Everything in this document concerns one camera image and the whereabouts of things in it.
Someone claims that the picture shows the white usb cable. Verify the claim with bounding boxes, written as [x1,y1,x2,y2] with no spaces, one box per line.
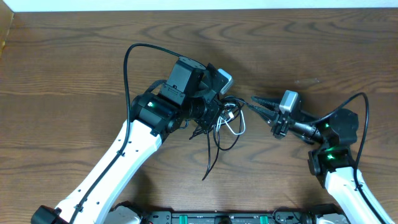
[216,102,246,136]

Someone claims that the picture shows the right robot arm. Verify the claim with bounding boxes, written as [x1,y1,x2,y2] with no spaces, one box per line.
[249,91,393,223]

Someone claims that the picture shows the black usb cable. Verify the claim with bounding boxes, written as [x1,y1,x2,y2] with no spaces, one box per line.
[182,95,251,181]

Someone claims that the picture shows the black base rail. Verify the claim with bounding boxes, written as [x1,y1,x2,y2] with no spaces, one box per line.
[105,202,349,224]

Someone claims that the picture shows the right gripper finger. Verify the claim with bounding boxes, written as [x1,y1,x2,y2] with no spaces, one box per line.
[248,105,278,125]
[251,96,282,110]

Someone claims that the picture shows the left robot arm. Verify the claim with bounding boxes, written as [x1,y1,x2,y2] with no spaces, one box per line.
[31,56,233,223]

